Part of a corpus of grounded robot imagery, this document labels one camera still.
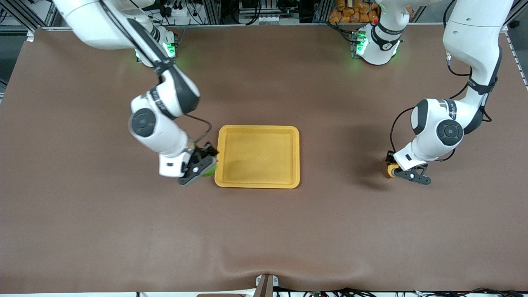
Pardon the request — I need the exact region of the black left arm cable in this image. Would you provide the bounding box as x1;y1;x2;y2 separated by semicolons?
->
389;52;494;162

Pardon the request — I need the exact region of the yellow plastic tray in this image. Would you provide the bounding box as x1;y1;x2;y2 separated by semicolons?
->
214;125;300;189

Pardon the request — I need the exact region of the white power strip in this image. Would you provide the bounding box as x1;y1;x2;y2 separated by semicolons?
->
163;3;194;18

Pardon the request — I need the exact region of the white perforated side rail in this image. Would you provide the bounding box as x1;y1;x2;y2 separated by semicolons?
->
506;31;528;89

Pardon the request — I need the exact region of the aluminium frame post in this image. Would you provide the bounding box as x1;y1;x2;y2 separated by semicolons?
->
0;0;54;31

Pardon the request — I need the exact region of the bag of orange items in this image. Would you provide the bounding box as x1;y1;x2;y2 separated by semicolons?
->
329;0;380;24

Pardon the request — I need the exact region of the silver table edge rail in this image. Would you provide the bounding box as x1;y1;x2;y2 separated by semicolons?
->
41;23;506;31

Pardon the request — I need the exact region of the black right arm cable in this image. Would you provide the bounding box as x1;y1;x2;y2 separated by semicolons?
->
98;0;213;145

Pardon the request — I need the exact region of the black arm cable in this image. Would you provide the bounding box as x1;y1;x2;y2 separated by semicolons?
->
389;52;494;162
98;0;213;145

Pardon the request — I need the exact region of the aluminium back frame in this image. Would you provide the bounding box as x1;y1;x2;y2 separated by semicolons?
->
194;0;330;25

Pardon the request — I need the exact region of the brown table mat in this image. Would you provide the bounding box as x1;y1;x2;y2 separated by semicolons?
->
0;25;528;294

